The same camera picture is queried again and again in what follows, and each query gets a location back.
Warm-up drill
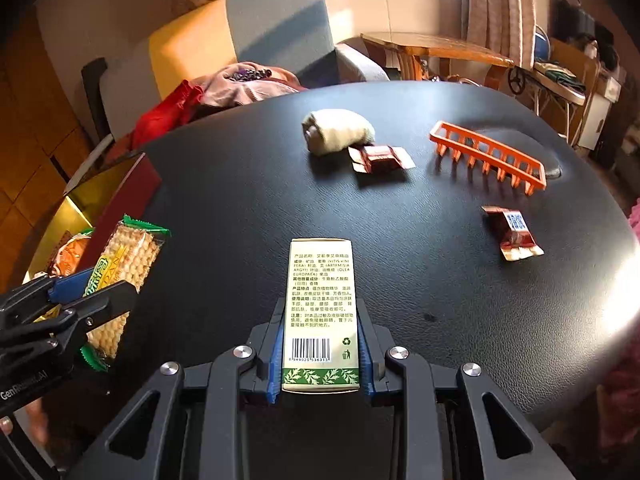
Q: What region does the brown candy packet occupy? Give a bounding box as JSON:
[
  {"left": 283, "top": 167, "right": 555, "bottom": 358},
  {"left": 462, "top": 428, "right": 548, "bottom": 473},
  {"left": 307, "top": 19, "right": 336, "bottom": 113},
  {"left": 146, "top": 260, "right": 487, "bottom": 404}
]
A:
[{"left": 481, "top": 205, "right": 545, "bottom": 262}]

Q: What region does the dark red candy packet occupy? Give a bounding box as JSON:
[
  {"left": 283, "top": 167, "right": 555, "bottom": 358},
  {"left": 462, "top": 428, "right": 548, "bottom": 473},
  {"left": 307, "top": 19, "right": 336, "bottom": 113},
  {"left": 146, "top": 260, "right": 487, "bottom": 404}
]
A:
[{"left": 348, "top": 144, "right": 416, "bottom": 175}]

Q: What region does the grey and yellow armchair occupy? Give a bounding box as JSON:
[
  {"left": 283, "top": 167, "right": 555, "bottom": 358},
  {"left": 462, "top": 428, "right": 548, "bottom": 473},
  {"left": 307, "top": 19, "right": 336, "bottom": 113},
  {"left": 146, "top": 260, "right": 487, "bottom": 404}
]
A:
[{"left": 80, "top": 0, "right": 391, "bottom": 146}]

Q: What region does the rolled white sock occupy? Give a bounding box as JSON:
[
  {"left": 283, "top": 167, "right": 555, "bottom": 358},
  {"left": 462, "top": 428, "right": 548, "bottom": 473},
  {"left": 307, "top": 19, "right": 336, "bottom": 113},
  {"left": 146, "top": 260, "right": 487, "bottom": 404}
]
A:
[{"left": 301, "top": 109, "right": 376, "bottom": 155}]

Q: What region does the white cabinet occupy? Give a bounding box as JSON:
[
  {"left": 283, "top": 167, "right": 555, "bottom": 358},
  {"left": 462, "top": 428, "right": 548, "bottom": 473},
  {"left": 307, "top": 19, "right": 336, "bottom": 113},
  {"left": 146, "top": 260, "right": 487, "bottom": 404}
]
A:
[{"left": 575, "top": 77, "right": 626, "bottom": 151}]

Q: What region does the person's left hand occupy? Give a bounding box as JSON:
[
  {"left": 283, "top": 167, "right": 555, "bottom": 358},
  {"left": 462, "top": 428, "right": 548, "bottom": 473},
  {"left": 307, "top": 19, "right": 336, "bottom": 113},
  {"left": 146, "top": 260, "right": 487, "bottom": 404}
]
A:
[{"left": 0, "top": 399, "right": 50, "bottom": 456}]

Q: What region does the pink quilt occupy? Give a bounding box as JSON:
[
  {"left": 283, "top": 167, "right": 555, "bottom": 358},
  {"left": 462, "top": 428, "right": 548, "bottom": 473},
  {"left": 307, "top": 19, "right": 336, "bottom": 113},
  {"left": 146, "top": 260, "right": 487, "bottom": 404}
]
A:
[{"left": 597, "top": 195, "right": 640, "bottom": 480}]

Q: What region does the red cloth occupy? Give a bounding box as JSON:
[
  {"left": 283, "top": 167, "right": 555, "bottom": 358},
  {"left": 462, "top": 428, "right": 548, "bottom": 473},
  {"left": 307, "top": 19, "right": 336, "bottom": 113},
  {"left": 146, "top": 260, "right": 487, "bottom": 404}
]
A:
[{"left": 131, "top": 80, "right": 206, "bottom": 150}]

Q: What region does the cream box with green print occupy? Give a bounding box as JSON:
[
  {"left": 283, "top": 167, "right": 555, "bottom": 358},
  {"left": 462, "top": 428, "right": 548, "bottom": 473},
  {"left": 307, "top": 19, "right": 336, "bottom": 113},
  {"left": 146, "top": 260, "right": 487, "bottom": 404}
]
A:
[{"left": 281, "top": 238, "right": 362, "bottom": 393}]

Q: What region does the red box with gold interior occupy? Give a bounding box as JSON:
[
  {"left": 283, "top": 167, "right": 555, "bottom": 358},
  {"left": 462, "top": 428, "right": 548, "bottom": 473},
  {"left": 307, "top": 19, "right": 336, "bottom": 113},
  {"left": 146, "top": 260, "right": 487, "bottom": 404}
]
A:
[{"left": 22, "top": 152, "right": 163, "bottom": 311}]

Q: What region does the orange plastic rack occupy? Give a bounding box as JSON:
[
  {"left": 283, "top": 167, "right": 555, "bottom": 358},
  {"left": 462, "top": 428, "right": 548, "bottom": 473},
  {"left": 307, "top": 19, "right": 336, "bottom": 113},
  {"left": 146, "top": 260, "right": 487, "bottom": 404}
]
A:
[{"left": 430, "top": 120, "right": 547, "bottom": 196}]

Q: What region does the white metal chair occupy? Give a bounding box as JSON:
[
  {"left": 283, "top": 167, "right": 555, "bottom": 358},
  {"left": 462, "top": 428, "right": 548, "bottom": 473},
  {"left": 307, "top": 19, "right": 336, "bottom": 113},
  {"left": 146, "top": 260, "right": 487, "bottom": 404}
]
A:
[{"left": 507, "top": 60, "right": 588, "bottom": 131}]

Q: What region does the green striped cloth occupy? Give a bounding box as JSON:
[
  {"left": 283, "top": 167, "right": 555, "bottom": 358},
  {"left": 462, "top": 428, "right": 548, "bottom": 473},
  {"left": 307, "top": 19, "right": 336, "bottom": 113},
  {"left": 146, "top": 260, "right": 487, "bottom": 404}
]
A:
[{"left": 542, "top": 62, "right": 586, "bottom": 93}]

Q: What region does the orange and white snack bag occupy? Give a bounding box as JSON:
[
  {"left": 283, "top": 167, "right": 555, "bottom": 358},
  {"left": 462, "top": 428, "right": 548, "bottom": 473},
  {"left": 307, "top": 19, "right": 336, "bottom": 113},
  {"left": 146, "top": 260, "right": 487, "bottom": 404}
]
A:
[{"left": 47, "top": 230, "right": 96, "bottom": 278}]

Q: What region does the wooden board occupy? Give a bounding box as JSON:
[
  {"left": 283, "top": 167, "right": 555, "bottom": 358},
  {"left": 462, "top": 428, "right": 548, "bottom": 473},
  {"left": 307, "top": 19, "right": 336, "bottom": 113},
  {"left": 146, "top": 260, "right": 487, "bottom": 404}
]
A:
[{"left": 547, "top": 37, "right": 601, "bottom": 91}]

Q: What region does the dark purple bead string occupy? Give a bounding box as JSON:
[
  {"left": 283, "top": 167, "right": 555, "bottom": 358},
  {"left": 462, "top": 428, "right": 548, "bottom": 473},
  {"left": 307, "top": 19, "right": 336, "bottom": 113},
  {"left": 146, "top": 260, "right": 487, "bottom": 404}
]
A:
[{"left": 227, "top": 66, "right": 273, "bottom": 82}]

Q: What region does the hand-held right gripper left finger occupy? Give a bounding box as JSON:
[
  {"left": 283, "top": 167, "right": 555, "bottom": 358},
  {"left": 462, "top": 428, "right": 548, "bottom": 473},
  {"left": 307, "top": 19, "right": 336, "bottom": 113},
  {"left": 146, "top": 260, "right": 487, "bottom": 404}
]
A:
[{"left": 75, "top": 297, "right": 287, "bottom": 480}]

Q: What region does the wooden side table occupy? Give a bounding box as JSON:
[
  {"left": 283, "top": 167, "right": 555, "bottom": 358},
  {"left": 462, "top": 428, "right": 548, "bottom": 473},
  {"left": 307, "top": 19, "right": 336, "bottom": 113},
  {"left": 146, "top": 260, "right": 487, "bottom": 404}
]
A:
[{"left": 360, "top": 31, "right": 516, "bottom": 83}]

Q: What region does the green cracker packet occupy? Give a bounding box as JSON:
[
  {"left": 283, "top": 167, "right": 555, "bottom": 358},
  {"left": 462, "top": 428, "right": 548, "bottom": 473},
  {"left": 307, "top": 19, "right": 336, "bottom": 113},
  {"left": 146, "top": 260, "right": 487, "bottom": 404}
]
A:
[{"left": 80, "top": 215, "right": 171, "bottom": 372}]

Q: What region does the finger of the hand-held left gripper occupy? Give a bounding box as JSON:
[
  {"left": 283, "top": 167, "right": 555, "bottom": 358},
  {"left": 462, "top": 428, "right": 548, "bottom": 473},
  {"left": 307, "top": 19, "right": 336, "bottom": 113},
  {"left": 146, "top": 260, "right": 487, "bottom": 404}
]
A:
[
  {"left": 0, "top": 280, "right": 138, "bottom": 361},
  {"left": 0, "top": 267, "right": 103, "bottom": 331}
]

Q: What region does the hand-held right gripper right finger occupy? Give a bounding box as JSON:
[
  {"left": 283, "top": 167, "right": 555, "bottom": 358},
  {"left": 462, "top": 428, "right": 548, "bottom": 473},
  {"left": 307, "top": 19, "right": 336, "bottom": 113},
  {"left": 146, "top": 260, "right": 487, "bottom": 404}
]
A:
[{"left": 356, "top": 299, "right": 576, "bottom": 480}]

